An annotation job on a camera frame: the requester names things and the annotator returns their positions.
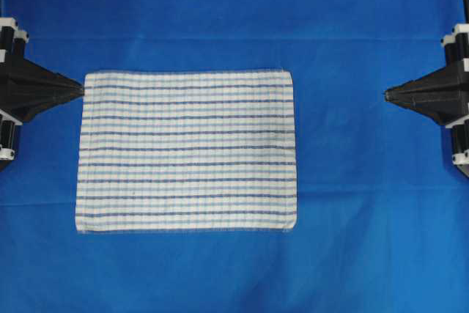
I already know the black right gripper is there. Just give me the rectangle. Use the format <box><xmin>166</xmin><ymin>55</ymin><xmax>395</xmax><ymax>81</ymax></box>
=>
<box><xmin>385</xmin><ymin>23</ymin><xmax>468</xmax><ymax>177</ymax></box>

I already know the blue striped white towel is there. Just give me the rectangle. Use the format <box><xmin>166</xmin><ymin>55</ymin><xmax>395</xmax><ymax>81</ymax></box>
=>
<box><xmin>75</xmin><ymin>70</ymin><xmax>298</xmax><ymax>233</ymax></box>

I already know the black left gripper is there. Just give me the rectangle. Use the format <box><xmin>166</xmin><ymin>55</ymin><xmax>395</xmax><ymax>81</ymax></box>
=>
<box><xmin>1</xmin><ymin>17</ymin><xmax>84</xmax><ymax>171</ymax></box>

